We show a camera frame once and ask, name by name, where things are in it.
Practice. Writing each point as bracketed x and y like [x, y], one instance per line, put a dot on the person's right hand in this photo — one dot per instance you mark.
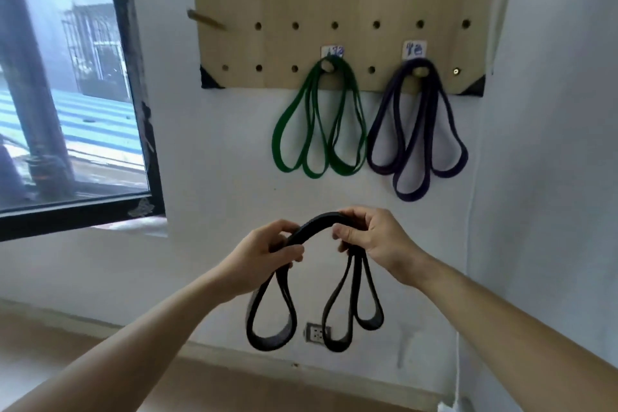
[391, 247]

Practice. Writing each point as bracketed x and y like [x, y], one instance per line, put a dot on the person's left hand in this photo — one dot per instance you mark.
[251, 262]

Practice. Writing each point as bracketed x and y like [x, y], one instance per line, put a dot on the person's left thumb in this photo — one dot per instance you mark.
[285, 229]

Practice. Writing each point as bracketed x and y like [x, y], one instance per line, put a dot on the person's right thumb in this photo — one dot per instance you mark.
[358, 214]

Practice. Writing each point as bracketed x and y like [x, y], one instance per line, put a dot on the black resistance band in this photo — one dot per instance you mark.
[316, 223]

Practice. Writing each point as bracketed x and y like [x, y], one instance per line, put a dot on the person's left forearm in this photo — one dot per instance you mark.
[125, 353]

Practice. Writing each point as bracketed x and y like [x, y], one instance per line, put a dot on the person's right forearm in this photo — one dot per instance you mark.
[512, 334]

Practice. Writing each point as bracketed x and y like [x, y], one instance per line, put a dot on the green resistance band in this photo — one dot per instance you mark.
[285, 127]

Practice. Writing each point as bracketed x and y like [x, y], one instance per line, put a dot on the purple resistance band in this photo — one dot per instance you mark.
[456, 136]

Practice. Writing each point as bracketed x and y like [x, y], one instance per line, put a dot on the wooden peg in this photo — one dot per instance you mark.
[206, 19]
[419, 72]
[329, 65]

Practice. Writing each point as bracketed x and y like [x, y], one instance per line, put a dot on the white paper label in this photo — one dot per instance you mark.
[333, 50]
[414, 49]

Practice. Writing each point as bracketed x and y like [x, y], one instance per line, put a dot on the wooden pegboard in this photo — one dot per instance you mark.
[309, 1]

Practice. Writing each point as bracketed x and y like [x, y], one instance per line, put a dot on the dark outdoor pillar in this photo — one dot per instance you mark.
[34, 88]

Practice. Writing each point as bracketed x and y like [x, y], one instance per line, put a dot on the grey wall outlet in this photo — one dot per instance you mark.
[316, 333]

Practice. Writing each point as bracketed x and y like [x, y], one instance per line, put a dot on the black corner bracket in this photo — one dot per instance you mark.
[477, 89]
[208, 81]

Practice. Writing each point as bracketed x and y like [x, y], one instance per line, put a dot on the black window frame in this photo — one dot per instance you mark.
[140, 88]

